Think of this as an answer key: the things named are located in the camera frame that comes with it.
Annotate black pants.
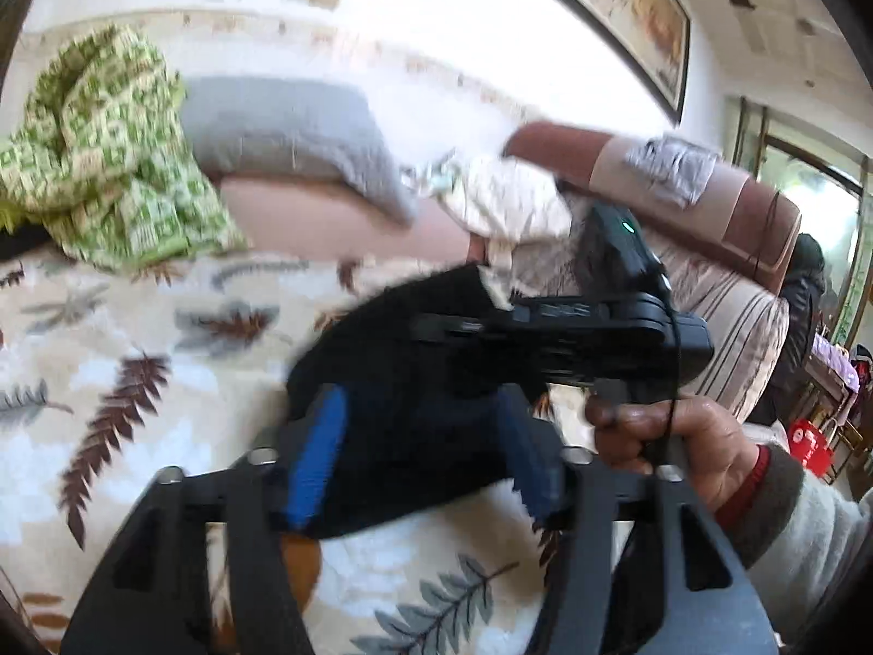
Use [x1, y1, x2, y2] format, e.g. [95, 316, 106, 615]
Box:
[284, 265, 547, 540]

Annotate grey sleeve right forearm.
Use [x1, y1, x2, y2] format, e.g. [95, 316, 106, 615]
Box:
[716, 445, 871, 653]

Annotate person's right hand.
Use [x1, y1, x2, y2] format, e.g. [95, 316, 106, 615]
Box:
[584, 396, 769, 511]

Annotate brown padded headboard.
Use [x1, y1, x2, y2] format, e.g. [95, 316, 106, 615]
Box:
[501, 120, 804, 299]

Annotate grey cloth on headboard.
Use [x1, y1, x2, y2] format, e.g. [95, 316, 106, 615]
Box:
[623, 135, 722, 209]

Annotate cream patterned small pillow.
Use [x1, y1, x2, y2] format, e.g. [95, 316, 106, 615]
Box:
[401, 150, 573, 269]

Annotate red plastic bucket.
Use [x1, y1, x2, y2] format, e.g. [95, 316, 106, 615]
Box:
[788, 419, 838, 478]

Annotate beige leaf pattern blanket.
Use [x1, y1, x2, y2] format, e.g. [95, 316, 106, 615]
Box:
[2, 253, 553, 653]

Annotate pink bed sheet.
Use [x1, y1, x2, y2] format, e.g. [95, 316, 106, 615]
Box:
[219, 176, 486, 263]

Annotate grey quilted pillow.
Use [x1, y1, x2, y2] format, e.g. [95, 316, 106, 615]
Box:
[181, 75, 418, 227]

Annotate green checkered quilt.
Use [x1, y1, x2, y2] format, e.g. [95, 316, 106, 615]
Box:
[2, 25, 247, 272]

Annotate framed wall painting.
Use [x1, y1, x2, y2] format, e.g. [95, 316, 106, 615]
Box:
[558, 0, 691, 124]

